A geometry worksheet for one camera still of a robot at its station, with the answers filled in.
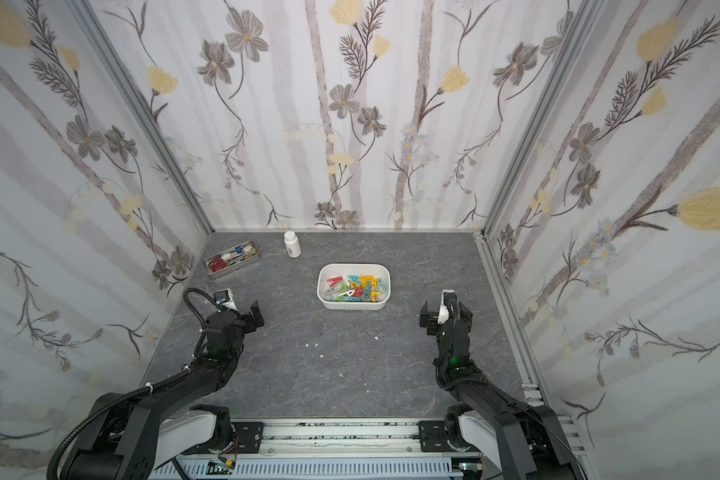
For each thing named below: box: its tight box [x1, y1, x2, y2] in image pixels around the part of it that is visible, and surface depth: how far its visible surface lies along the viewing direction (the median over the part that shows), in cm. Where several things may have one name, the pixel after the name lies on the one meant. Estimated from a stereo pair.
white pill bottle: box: [284, 230, 302, 259], surface depth 110 cm
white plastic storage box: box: [317, 263, 392, 310], surface depth 103 cm
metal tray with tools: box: [203, 240, 261, 279], surface depth 113 cm
